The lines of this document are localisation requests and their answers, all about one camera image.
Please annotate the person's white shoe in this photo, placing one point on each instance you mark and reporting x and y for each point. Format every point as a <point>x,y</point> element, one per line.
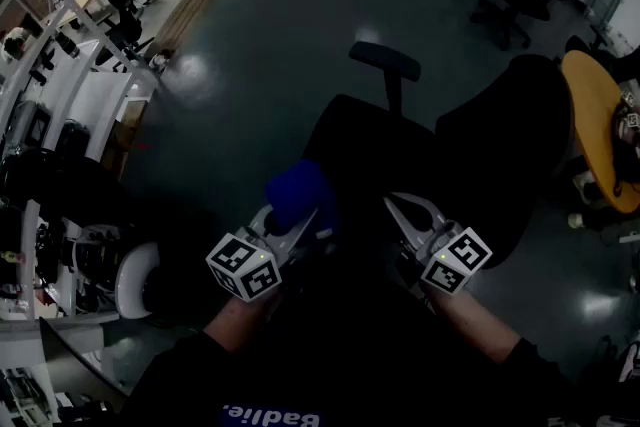
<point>631,362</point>

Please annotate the black bag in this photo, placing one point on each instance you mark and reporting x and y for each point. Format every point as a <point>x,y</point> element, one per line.
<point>72,137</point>

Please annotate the black office chair with headrest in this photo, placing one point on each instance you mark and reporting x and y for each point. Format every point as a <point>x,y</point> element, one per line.
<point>365,140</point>

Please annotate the person's black shirt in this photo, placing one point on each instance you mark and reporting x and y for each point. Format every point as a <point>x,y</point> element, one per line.
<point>350,375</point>

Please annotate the gray case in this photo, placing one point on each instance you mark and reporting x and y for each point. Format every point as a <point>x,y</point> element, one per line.
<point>32,125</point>

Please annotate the person's right forearm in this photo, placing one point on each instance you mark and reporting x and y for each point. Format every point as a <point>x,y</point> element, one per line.
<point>475,325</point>

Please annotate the small white floor object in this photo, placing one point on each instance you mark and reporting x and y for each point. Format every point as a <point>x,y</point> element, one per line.
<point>160,61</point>

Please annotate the person's left forearm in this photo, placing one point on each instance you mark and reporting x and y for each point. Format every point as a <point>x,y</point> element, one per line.
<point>240,320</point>

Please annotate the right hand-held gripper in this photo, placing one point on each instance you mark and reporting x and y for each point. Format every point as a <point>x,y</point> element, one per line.
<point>460,260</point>

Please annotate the blue cloth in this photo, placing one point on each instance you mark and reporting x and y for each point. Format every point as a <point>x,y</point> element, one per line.
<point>300,190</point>

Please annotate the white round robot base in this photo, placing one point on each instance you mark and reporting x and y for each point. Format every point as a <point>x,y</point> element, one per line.
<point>132,280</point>

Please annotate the yellow round table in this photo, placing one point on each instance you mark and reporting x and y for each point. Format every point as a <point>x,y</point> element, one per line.
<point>592,115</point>

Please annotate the white metal shelf rack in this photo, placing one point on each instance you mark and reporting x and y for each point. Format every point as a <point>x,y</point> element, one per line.
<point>70,80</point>

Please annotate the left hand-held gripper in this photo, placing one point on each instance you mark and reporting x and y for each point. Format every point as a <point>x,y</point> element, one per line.
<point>240,265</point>

